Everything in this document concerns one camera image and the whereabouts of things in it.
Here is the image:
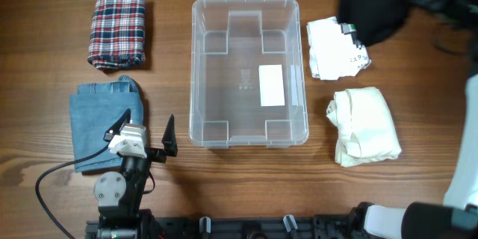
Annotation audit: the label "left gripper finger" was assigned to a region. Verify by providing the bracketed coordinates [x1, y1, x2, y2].
[104, 108, 131, 137]
[161, 114, 178, 157]

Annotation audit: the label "black garment with tape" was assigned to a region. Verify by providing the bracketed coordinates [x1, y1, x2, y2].
[337, 0, 410, 46]

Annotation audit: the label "white printed shirt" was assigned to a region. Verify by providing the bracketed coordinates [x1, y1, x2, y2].
[306, 16, 371, 81]

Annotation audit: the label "cream cloth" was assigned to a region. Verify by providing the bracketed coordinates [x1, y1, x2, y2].
[326, 87, 402, 167]

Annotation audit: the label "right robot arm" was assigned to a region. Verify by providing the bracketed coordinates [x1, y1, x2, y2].
[339, 0, 477, 238]

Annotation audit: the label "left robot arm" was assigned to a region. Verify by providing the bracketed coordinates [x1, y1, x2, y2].
[85, 109, 178, 239]

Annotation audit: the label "white label in container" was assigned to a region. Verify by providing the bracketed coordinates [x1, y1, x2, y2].
[258, 64, 285, 107]

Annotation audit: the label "clear plastic storage container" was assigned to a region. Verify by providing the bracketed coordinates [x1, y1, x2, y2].
[189, 0, 309, 149]

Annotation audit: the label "folded blue denim jeans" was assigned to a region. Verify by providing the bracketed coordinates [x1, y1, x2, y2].
[69, 75, 144, 160]

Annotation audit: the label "red navy plaid folded cloth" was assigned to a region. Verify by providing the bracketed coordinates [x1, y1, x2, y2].
[87, 0, 146, 69]

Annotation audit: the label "left black cable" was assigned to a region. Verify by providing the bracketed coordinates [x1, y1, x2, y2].
[34, 143, 113, 239]

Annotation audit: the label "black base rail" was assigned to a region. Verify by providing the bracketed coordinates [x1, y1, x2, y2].
[85, 214, 370, 239]

